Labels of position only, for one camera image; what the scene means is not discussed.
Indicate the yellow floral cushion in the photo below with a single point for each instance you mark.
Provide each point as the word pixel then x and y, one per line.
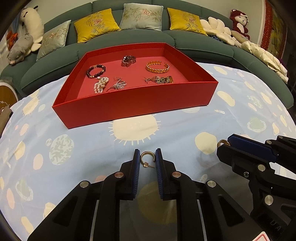
pixel 184 21
pixel 96 24

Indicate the brown cloth pouch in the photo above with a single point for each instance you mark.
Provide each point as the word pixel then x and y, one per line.
pixel 5 116

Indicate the gold chain bangle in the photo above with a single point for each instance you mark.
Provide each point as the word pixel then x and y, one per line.
pixel 157 67

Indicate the red jewelry tray box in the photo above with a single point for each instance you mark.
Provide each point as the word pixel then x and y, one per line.
pixel 84 99

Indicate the gold wrist watch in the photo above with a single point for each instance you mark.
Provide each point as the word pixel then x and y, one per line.
pixel 164 80

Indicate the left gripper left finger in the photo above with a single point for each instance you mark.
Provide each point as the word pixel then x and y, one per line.
pixel 91 210

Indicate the silver filigree drop earring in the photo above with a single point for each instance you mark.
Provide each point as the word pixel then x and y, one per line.
pixel 154 79
pixel 119 84

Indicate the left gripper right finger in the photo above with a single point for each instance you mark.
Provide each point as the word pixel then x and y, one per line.
pixel 205 211

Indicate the gold hoop earring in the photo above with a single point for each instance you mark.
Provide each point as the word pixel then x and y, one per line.
pixel 147 159
pixel 223 142

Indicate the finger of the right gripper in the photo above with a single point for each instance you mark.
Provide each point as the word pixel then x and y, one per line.
pixel 256 170
pixel 280 151

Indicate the red orange plush toy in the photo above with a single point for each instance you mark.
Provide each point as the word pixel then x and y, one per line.
pixel 11 38

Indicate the left yellow floral cushion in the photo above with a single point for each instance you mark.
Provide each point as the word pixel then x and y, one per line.
pixel 96 24

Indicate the grey plush animal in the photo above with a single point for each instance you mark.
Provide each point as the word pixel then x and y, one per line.
pixel 20 49

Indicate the white flower shaped cushion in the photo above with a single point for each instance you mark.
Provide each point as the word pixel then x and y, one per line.
pixel 216 27

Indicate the red monkey plush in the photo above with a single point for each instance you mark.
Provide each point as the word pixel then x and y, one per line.
pixel 240 21

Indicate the right yellow floral cushion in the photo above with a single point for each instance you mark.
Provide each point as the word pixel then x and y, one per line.
pixel 184 21

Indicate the right grey floral cushion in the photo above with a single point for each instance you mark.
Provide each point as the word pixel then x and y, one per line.
pixel 141 16

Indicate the left grey floral cushion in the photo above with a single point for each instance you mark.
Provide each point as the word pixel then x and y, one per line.
pixel 54 39

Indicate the planet print blue tablecloth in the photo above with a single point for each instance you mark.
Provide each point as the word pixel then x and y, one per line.
pixel 42 160

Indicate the dark green sofa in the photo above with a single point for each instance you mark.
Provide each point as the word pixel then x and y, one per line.
pixel 33 73

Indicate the round wooden white device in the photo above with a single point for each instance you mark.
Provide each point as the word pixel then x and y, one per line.
pixel 8 95

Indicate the grey floral cushion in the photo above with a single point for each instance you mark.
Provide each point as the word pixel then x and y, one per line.
pixel 54 39
pixel 141 16

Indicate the cream satin quilt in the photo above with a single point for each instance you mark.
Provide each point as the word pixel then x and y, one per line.
pixel 267 58

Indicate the white plush llama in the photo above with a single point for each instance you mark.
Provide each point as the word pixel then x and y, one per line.
pixel 31 19

